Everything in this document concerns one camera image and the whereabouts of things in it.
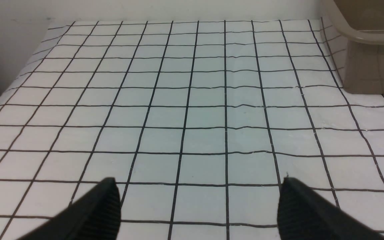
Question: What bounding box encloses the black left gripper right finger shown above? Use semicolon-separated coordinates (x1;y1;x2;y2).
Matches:
277;177;384;240

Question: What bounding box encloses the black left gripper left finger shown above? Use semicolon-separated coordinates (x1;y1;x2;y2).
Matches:
21;177;121;240

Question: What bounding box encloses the white grid-pattern tablecloth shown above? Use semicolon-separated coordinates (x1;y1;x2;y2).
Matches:
0;20;384;240

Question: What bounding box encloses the olive green plastic bin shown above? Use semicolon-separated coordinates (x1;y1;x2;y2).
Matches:
320;0;384;94

